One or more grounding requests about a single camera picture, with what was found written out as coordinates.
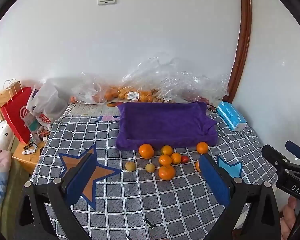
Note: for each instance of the person's right hand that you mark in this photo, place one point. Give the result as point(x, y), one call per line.
point(289, 220)

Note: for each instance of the yellow-orange oval citrus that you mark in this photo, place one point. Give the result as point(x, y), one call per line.
point(167, 150)

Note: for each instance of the light patterned bedsheet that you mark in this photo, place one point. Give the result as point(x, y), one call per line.
point(90, 108)

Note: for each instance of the purple towel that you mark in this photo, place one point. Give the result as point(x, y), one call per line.
point(160, 122)

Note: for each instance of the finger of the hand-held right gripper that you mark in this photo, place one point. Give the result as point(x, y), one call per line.
point(294, 147)
point(275, 157)

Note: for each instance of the blue tissue pack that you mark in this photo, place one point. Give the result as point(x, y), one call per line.
point(230, 115)

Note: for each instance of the brown wooden door frame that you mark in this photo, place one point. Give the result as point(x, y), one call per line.
point(244, 42)

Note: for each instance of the red paper bag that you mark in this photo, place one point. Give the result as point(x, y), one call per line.
point(14, 115)

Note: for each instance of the crumpled clear plastic bag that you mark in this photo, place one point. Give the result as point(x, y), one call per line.
point(165, 80)

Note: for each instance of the small red tomato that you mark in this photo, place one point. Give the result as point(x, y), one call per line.
point(184, 159)

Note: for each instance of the grey checkered blanket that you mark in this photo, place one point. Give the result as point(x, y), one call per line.
point(140, 200)

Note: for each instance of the clear bag of kumquats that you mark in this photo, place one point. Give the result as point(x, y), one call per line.
point(130, 90)

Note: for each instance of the white plastic bag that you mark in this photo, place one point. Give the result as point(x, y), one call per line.
point(49, 100)

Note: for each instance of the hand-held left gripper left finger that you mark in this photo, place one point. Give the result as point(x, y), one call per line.
point(80, 180)

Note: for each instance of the orange mandarin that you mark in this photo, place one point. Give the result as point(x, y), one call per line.
point(165, 160)
point(176, 158)
point(202, 147)
point(166, 172)
point(197, 166)
point(146, 151)

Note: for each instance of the small yellow-green jujube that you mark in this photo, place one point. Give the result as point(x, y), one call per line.
point(130, 166)
point(150, 168)

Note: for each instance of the wooden nightstand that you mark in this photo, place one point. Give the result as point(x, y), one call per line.
point(27, 160)

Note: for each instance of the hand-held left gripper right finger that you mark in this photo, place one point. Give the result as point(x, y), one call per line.
point(215, 180)

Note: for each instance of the pile of small bottles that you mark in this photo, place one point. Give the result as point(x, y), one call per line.
point(39, 135)

